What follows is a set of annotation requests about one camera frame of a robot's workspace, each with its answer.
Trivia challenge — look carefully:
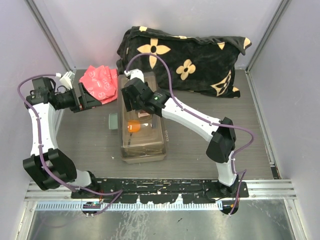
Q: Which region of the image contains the pink printed plastic bag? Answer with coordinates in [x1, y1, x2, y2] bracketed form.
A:
[79, 65, 118, 105]

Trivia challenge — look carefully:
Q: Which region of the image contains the aluminium frame rail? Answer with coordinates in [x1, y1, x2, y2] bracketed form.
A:
[24, 181, 297, 213]

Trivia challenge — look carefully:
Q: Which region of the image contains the beige plastic tool box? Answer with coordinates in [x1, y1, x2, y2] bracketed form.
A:
[108, 71, 170, 165]

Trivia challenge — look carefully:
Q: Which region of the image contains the black floral plush blanket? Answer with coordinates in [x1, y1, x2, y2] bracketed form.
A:
[116, 26, 252, 98]

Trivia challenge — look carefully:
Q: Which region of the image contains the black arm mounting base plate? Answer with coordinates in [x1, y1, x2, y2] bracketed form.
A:
[71, 177, 250, 205]

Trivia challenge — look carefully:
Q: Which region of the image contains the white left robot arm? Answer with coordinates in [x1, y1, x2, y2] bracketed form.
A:
[22, 71, 102, 198]

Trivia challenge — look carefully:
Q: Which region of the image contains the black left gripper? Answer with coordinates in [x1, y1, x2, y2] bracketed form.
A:
[56, 82, 102, 113]

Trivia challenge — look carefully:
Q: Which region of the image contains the orange tape measure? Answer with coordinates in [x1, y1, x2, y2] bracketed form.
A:
[127, 120, 141, 133]

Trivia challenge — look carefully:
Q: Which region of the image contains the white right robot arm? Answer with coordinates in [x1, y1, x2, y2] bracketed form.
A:
[121, 77, 239, 197]

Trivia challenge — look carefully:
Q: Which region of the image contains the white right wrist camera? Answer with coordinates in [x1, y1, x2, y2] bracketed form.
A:
[124, 69, 145, 82]

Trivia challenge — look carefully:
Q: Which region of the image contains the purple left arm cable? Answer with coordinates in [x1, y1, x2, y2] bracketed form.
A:
[17, 73, 123, 216]

